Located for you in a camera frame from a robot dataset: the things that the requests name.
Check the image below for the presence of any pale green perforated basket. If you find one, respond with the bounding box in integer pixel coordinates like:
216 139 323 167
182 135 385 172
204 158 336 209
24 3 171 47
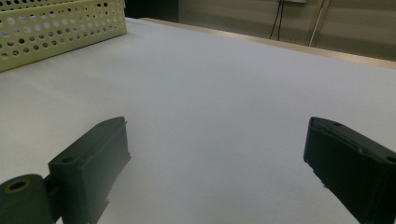
0 0 128 74

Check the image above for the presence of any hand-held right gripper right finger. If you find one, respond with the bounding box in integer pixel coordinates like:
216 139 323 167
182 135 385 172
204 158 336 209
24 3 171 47
303 116 396 224

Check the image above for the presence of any black cable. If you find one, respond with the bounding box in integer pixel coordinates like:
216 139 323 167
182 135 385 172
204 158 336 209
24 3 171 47
269 0 282 40
277 0 285 42

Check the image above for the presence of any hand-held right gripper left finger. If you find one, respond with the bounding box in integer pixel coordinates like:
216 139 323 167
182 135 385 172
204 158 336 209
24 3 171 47
48 116 132 224

